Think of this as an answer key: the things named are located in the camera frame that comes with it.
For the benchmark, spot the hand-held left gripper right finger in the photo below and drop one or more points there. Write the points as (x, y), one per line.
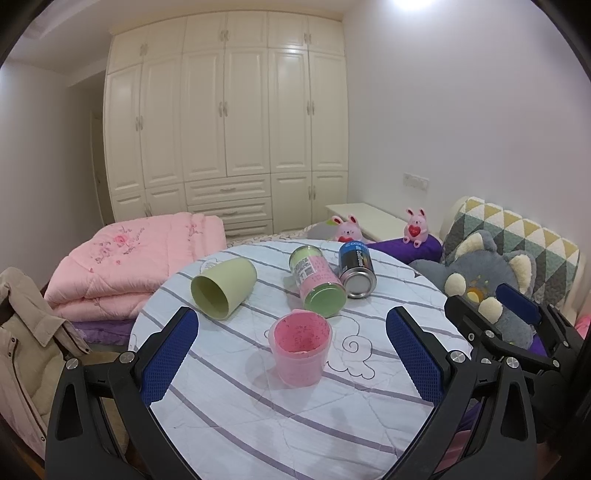
(415, 355)

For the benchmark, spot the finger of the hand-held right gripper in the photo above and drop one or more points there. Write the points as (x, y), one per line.
(471, 323)
(519, 302)

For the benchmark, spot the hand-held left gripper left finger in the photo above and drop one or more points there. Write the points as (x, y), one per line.
(168, 355)

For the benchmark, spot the light green cup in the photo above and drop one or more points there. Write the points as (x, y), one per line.
(233, 279)

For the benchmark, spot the pink speckled cup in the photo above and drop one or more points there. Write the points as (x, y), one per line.
(295, 364)

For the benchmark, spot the grey cat plush toy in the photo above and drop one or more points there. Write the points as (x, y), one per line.
(485, 272)

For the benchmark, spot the purple blanket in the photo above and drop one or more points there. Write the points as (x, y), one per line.
(106, 330)

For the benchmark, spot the triangle patterned headboard cover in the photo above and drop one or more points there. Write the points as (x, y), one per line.
(521, 230)

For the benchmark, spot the dark blue metal can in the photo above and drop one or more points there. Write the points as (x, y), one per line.
(355, 267)

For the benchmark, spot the folded pink quilt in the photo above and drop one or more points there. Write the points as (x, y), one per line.
(115, 263)

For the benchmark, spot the purple pillow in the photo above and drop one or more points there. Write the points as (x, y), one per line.
(392, 250)

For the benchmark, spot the pink bunny plush toy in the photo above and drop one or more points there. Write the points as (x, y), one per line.
(415, 228)
(347, 229)

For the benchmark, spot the pink canister with green lid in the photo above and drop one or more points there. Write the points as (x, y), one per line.
(318, 277)

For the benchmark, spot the beige jacket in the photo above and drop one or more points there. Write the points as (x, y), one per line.
(27, 350)

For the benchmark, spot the white nightstand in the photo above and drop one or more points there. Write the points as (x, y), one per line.
(371, 218)

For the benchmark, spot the patterned bed sheet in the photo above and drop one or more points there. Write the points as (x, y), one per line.
(277, 237)

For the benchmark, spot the white door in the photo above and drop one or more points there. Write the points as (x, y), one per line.
(98, 175)

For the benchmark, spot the cream white wardrobe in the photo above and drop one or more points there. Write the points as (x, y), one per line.
(249, 115)

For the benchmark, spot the white wall socket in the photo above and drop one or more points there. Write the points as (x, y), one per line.
(415, 181)

